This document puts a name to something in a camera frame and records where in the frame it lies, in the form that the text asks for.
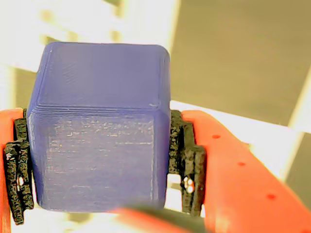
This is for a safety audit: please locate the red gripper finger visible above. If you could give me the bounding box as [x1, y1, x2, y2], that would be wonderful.
[167, 109, 311, 233]
[0, 108, 35, 233]

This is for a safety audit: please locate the blue cube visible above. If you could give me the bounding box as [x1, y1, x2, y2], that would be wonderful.
[26, 41, 171, 213]

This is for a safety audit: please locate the black white marker checkerboard mat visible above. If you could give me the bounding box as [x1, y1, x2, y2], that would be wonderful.
[0, 0, 311, 233]

